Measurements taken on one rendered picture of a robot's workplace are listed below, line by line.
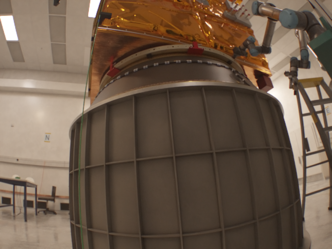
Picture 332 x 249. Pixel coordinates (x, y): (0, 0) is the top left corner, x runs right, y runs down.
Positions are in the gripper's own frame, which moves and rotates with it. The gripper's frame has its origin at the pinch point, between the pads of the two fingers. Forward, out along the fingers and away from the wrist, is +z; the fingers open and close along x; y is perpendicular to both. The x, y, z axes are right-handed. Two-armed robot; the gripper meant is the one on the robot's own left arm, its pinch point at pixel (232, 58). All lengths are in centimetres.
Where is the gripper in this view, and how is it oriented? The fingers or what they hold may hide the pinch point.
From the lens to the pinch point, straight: 193.4
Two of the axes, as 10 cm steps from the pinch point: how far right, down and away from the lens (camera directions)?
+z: -3.7, 3.6, 8.6
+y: -0.8, -9.3, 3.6
